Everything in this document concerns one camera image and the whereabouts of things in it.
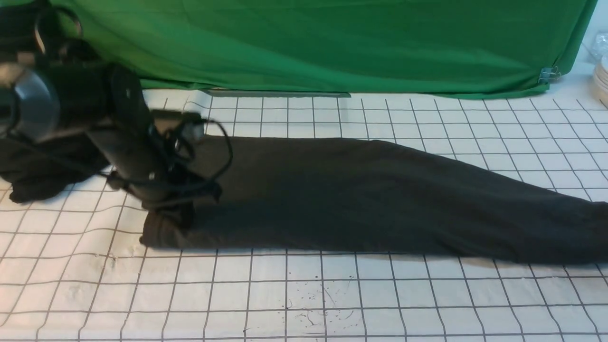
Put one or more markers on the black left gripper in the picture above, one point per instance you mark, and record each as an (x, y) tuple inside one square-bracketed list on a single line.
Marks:
[(154, 169)]

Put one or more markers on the gray long-sleeved shirt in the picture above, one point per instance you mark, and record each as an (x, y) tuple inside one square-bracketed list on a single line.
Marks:
[(350, 195)]

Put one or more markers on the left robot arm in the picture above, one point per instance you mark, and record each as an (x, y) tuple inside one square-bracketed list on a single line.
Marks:
[(66, 116)]

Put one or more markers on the white grid tablecloth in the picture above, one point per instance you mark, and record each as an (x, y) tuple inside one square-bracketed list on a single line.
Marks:
[(72, 269)]

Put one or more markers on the black cloth pile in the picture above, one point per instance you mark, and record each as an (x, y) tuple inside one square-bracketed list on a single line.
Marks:
[(30, 34)]

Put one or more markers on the green backdrop cloth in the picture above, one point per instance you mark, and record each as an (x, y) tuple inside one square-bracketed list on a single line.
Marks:
[(465, 49)]

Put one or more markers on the metal binder clip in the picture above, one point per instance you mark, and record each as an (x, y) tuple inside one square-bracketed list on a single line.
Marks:
[(548, 75)]

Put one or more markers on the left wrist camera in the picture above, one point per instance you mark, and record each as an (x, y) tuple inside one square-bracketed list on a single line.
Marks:
[(188, 124)]

